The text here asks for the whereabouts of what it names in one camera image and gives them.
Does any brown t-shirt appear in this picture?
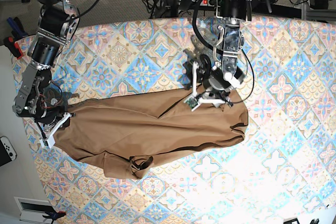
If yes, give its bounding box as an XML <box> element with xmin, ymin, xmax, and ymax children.
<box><xmin>54</xmin><ymin>89</ymin><xmax>248</xmax><ymax>179</ymax></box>

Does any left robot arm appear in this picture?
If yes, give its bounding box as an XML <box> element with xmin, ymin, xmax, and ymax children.
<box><xmin>184</xmin><ymin>0</ymin><xmax>251</xmax><ymax>111</ymax></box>

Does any blue black clamp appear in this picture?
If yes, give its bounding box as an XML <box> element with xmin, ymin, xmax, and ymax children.
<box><xmin>6</xmin><ymin>17</ymin><xmax>28</xmax><ymax>40</ymax></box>

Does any game console controller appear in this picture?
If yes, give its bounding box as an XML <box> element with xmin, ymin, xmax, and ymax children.
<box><xmin>0</xmin><ymin>136</ymin><xmax>17</xmax><ymax>166</ymax></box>

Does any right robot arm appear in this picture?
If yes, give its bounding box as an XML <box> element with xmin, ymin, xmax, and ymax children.
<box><xmin>12</xmin><ymin>0</ymin><xmax>80</xmax><ymax>148</ymax></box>

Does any red black clamp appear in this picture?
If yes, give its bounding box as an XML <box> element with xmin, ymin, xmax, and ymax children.
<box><xmin>3</xmin><ymin>37</ymin><xmax>23</xmax><ymax>60</ymax></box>

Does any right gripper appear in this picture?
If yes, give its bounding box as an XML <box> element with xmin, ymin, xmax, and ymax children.
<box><xmin>34</xmin><ymin>108</ymin><xmax>76</xmax><ymax>148</ymax></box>

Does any white box with window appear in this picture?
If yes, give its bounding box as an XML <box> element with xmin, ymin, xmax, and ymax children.
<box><xmin>14</xmin><ymin>197</ymin><xmax>54</xmax><ymax>223</ymax></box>

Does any orange black bottom clamp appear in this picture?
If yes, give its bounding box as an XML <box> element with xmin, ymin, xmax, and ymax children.
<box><xmin>43</xmin><ymin>211</ymin><xmax>66</xmax><ymax>223</ymax></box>

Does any white power strip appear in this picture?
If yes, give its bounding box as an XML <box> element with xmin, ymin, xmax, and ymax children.
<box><xmin>200</xmin><ymin>0</ymin><xmax>216</xmax><ymax>7</ymax></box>

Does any patterned tile tablecloth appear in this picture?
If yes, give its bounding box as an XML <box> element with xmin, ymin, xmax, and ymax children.
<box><xmin>24</xmin><ymin>16</ymin><xmax>335</xmax><ymax>223</ymax></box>

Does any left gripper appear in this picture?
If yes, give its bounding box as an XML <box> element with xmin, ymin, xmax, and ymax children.
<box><xmin>182</xmin><ymin>54</ymin><xmax>247</xmax><ymax>111</ymax></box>

